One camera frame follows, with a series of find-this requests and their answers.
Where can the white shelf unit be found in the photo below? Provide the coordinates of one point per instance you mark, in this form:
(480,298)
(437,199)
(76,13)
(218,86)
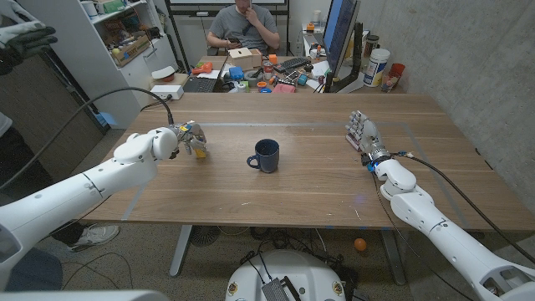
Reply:
(104,54)

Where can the white plastic canister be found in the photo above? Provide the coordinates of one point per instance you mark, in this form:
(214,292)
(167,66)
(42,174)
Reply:
(376,67)

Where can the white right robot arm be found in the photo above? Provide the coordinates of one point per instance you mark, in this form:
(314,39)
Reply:
(451,238)

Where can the dark jar with black lid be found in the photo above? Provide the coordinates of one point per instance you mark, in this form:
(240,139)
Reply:
(371,45)

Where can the pink cloth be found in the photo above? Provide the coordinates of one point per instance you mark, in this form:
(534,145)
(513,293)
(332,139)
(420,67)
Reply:
(284,88)

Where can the black computer monitor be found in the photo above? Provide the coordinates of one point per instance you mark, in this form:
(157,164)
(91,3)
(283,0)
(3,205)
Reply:
(340,33)

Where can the orange ball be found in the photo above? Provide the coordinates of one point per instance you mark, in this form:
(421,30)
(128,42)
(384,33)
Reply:
(360,244)

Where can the orange hand tool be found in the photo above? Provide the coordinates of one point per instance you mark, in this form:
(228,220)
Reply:
(204,68)

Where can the black keyboard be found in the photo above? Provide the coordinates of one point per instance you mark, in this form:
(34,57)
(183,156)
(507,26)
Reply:
(292,64)

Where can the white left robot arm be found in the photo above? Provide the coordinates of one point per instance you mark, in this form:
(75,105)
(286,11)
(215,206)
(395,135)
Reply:
(104,180)

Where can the small blue cylinder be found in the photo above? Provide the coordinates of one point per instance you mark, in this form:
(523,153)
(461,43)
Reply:
(302,80)

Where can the clear plastic cup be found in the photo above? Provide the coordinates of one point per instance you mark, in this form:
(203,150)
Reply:
(388,81)

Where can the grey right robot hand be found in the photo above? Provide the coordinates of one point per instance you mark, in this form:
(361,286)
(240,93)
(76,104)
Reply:
(368,136)

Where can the white sneaker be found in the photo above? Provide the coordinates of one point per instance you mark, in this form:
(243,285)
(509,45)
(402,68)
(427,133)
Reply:
(98,235)

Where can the black and white glove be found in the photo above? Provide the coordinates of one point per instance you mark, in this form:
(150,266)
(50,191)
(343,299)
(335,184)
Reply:
(25,39)

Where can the grey table leg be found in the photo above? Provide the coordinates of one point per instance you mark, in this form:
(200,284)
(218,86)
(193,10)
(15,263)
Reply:
(180,251)
(393,259)

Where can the dark blue mug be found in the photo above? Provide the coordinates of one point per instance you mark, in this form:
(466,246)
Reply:
(267,159)

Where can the black laptop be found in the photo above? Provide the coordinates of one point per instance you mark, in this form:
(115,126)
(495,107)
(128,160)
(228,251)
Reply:
(200,85)

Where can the white power box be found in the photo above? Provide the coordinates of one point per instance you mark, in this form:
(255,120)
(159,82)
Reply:
(166,92)

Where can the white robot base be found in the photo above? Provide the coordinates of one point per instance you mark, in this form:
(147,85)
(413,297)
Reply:
(288,276)

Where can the blue plastic box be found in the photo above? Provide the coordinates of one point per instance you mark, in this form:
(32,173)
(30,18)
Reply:
(236,73)

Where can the small cardboard box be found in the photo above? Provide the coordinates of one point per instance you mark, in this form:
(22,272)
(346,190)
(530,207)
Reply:
(240,58)

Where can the yellow lego brick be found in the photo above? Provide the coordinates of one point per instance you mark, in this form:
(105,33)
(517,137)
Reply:
(201,154)

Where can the red plastic cup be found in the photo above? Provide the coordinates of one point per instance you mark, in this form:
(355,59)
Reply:
(398,69)

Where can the seated person in grey shirt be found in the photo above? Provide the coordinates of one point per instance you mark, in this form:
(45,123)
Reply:
(244,29)

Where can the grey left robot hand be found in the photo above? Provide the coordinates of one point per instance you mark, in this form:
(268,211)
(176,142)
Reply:
(194,136)

